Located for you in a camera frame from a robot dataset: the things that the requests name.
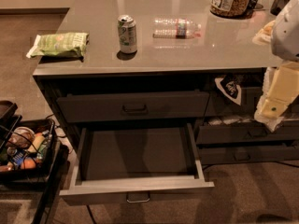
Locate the black white snack bag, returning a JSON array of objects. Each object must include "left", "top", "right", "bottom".
[{"left": 215, "top": 75, "right": 242, "bottom": 105}]

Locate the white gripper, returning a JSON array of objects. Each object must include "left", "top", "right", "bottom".
[{"left": 254, "top": 62, "right": 299, "bottom": 123}]

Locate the black bin of groceries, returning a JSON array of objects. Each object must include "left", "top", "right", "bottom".
[{"left": 0, "top": 119, "right": 56, "bottom": 183}]

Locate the black floor cable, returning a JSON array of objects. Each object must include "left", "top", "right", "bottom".
[{"left": 86, "top": 204, "right": 98, "bottom": 224}]

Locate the green chip bag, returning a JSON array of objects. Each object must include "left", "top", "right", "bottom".
[{"left": 26, "top": 32, "right": 89, "bottom": 58}]

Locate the black tray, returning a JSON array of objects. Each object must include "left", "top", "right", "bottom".
[{"left": 0, "top": 100, "right": 18, "bottom": 122}]

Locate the dark grey kitchen counter cabinet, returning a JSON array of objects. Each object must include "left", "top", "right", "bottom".
[{"left": 32, "top": 0, "right": 299, "bottom": 173}]

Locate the silver green soda can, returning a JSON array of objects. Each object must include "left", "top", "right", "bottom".
[{"left": 118, "top": 15, "right": 137, "bottom": 54}]

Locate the dark grey drawer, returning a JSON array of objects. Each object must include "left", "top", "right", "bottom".
[
  {"left": 57, "top": 91, "right": 209, "bottom": 123},
  {"left": 198, "top": 144, "right": 299, "bottom": 165},
  {"left": 60, "top": 123, "right": 214, "bottom": 205},
  {"left": 204, "top": 86, "right": 299, "bottom": 118},
  {"left": 195, "top": 119, "right": 299, "bottom": 145}
]

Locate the clear plastic water bottle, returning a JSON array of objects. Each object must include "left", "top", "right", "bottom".
[{"left": 153, "top": 18, "right": 201, "bottom": 39}]

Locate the white napkin in drawer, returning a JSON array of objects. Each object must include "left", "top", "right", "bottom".
[{"left": 207, "top": 115, "right": 253, "bottom": 125}]

